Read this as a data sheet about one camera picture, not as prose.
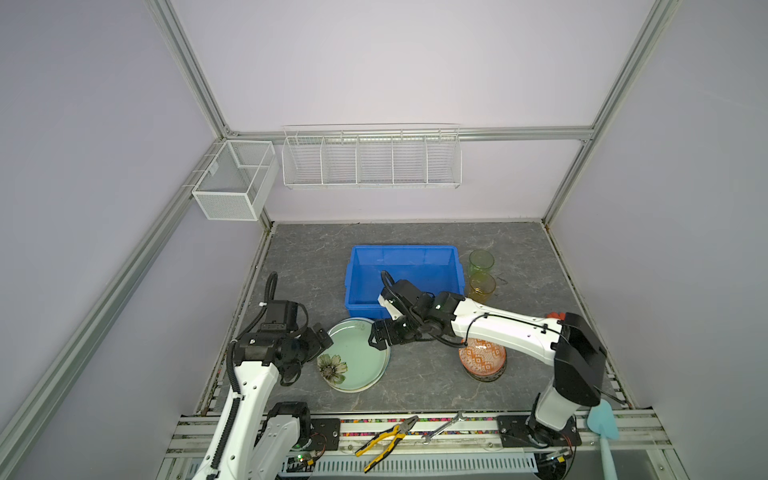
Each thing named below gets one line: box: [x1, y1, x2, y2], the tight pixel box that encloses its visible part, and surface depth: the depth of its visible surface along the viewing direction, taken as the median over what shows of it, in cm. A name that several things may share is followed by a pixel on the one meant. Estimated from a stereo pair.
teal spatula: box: [587, 399, 619, 480], surface depth 76 cm
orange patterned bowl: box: [458, 338, 508, 382], surface depth 80 cm
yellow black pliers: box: [355, 415, 419, 473], surface depth 74 cm
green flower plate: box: [317, 317, 391, 393], surface depth 83 cm
